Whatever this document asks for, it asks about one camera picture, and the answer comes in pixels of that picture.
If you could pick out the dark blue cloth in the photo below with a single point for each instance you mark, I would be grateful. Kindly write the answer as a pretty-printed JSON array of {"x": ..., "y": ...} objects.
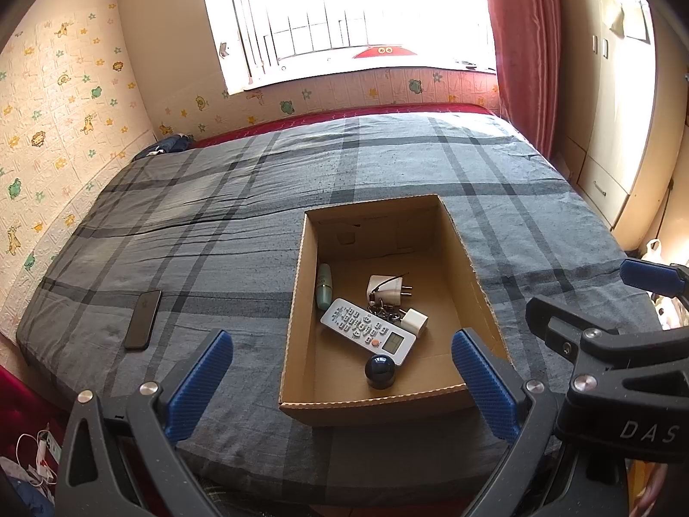
[{"x": 172, "y": 144}]

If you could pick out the cream wardrobe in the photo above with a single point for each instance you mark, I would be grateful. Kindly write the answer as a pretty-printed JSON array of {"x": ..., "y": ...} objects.
[{"x": 608, "y": 118}]

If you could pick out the dark blue round bottle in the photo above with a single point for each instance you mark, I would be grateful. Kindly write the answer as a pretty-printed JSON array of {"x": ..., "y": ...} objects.
[{"x": 381, "y": 370}]

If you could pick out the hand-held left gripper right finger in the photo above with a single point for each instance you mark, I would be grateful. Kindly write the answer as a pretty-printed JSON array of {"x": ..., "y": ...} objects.
[{"x": 484, "y": 388}]

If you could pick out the white plastic bag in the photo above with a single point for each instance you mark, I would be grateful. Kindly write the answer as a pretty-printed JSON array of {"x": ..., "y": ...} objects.
[{"x": 652, "y": 250}]

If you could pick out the red curtain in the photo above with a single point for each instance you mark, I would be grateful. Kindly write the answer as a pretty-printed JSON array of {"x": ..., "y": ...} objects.
[{"x": 522, "y": 37}]

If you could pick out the white charger plug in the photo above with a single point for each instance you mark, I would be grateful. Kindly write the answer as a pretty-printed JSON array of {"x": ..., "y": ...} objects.
[{"x": 415, "y": 323}]

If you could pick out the small green bottle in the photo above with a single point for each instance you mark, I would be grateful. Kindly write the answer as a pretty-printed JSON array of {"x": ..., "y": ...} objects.
[{"x": 324, "y": 288}]

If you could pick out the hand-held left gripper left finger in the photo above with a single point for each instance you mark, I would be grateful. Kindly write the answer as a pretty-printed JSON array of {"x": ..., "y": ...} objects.
[{"x": 199, "y": 388}]

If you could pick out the white round plug adapter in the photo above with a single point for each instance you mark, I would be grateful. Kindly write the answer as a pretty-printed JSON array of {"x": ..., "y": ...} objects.
[{"x": 385, "y": 288}]

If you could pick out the bright window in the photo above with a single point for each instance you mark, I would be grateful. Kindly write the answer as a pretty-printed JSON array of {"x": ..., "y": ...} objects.
[{"x": 323, "y": 11}]

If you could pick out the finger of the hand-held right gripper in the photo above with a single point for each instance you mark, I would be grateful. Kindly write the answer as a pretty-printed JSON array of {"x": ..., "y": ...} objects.
[
  {"x": 651, "y": 275},
  {"x": 560, "y": 328}
]

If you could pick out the white paper sheet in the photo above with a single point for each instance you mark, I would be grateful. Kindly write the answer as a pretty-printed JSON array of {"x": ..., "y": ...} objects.
[{"x": 630, "y": 13}]

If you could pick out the brown cardboard box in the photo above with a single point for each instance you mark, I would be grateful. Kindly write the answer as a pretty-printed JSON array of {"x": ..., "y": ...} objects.
[{"x": 344, "y": 371}]

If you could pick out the black smartphone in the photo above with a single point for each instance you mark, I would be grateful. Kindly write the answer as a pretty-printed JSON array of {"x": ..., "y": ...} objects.
[{"x": 142, "y": 320}]

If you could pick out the white remote control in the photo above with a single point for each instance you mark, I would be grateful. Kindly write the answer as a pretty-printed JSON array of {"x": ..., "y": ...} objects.
[{"x": 360, "y": 326}]

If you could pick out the grey plaid bed sheet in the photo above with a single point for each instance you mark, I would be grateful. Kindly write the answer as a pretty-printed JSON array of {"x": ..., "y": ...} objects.
[{"x": 215, "y": 226}]

